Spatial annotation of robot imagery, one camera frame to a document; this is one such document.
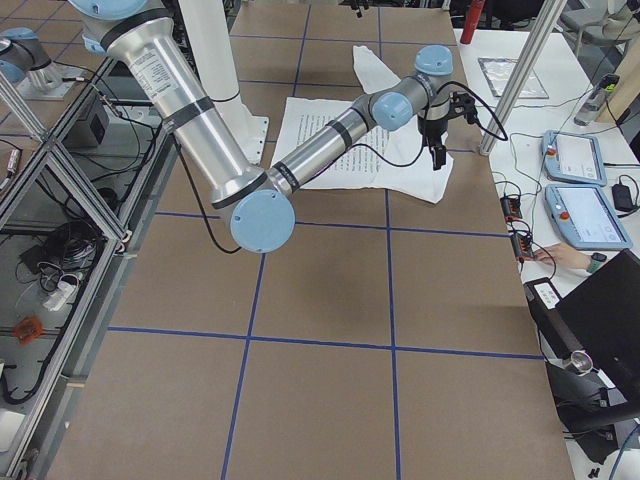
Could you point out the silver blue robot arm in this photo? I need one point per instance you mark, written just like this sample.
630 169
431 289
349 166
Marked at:
200 105
23 56

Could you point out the operator hand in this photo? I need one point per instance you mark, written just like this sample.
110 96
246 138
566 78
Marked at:
562 255

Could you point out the white printed long-sleeve shirt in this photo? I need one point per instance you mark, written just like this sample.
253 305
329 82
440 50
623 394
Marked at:
371 142

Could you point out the blue teach pendant far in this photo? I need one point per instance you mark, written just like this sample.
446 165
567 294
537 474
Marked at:
573 158

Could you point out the blue teach pendant near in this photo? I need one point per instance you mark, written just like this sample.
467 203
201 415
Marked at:
583 216

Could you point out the aluminium side frame rack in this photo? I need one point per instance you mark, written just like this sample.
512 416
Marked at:
71 226

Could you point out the aluminium frame post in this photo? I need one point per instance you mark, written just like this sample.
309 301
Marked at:
536 40

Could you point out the red fire extinguisher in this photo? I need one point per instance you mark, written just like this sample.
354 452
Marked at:
472 19

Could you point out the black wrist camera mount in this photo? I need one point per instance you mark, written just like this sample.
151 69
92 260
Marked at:
463 105

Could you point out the orange black power hub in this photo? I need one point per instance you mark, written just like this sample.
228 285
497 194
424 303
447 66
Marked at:
520 233

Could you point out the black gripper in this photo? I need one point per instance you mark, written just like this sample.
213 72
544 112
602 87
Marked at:
432 130

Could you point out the blue teach pendant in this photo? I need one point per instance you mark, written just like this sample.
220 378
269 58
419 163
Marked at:
573 158
583 216

